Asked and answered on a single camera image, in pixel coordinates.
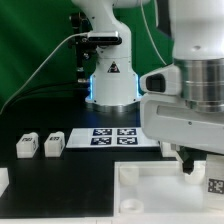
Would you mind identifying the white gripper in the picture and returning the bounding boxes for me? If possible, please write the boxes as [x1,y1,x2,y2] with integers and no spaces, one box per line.
[140,93,224,175]

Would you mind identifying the white square tabletop part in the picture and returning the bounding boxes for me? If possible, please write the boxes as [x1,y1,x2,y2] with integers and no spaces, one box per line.
[114,161,224,216]

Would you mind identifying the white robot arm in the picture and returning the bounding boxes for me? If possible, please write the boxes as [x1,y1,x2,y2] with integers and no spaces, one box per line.
[71,0,224,154]

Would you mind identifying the white marker sheet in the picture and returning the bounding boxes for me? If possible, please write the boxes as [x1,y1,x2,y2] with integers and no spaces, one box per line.
[66,127,159,148]

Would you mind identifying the white left obstacle block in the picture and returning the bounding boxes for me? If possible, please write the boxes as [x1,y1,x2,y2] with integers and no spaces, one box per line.
[0,168,9,197]

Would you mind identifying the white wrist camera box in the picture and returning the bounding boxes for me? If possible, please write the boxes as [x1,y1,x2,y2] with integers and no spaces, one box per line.
[140,64,182,96]

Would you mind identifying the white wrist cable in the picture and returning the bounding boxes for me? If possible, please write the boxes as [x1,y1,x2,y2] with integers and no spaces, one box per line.
[139,0,168,66]

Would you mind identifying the black mounted camera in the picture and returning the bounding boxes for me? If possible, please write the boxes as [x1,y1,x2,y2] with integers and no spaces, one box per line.
[81,31,122,46]

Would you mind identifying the black floor cables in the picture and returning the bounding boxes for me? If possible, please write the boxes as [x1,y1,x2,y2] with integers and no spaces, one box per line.
[6,81,90,105]

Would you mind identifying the white camera cable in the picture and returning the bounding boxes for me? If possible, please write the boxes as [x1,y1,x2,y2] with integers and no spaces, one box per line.
[0,32,89,115]

